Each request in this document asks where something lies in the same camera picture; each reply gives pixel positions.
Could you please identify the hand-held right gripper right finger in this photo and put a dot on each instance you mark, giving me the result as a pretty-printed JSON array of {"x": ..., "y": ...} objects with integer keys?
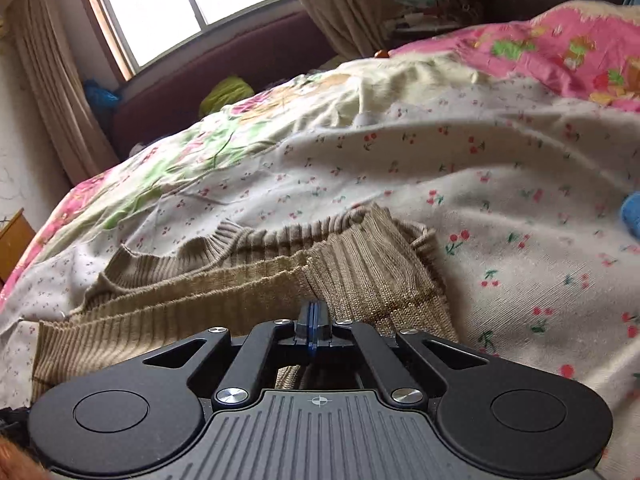
[{"x": 321, "y": 327}]

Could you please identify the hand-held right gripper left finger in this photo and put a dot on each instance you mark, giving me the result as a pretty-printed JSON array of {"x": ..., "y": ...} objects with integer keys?
[{"x": 305, "y": 327}]

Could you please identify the beige striped knit sweater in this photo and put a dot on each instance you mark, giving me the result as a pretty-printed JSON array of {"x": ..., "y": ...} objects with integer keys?
[{"x": 350, "y": 270}]

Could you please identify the white cherry print bed sheet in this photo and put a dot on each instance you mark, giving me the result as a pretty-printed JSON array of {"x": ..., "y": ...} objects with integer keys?
[{"x": 500, "y": 185}]

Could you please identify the green cloth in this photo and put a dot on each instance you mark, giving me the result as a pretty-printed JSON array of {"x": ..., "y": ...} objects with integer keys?
[{"x": 225, "y": 96}]

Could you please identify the maroon bed headboard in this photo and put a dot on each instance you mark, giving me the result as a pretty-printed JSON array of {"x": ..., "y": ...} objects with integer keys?
[{"x": 225, "y": 55}]

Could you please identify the wooden nightstand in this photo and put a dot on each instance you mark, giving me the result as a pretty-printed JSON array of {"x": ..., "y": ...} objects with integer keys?
[{"x": 15, "y": 245}]

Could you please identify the blue plastic bag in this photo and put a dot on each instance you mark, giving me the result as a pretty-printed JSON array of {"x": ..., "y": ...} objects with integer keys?
[{"x": 100, "y": 100}]

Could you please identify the beige curtain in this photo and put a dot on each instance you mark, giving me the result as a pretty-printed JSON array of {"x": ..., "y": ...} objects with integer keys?
[
  {"x": 340, "y": 0},
  {"x": 55, "y": 85}
]

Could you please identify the blue fleece blanket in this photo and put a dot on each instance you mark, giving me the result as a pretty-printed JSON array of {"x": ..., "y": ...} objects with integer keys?
[{"x": 631, "y": 215}]

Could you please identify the cluttered side shelf items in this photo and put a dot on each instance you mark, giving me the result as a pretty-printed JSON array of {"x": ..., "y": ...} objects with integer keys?
[{"x": 415, "y": 7}]

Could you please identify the window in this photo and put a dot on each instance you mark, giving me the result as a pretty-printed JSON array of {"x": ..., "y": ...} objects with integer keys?
[{"x": 190, "y": 5}]

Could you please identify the brown patterned bag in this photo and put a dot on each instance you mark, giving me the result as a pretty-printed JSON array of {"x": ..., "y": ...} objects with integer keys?
[{"x": 465, "y": 2}]

